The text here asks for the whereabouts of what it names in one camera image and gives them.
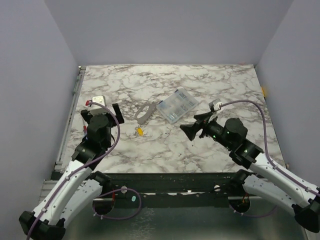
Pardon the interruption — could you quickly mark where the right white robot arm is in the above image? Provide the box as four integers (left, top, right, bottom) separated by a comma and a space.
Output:
180, 112, 320, 233

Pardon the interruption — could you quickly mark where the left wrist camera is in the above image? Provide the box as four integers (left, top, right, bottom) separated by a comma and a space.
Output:
86, 95, 107, 116

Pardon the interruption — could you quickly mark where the red blue screwdriver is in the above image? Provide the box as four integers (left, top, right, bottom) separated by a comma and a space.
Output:
82, 122, 88, 139

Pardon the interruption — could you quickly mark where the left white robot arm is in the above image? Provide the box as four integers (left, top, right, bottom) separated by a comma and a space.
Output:
19, 100, 125, 240

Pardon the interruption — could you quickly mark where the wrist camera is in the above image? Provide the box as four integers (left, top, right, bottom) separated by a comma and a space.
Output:
208, 99, 223, 113
86, 95, 107, 116

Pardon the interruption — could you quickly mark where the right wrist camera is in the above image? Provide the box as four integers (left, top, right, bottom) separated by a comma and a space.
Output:
208, 99, 223, 113

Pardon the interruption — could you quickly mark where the clear plastic screw box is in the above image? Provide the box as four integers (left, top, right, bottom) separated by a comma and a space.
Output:
156, 88, 199, 124

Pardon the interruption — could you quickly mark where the aluminium extrusion rail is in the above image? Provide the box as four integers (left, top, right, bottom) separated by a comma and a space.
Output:
39, 180, 58, 202

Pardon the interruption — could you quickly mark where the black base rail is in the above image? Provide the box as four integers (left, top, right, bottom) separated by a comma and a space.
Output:
90, 170, 250, 214

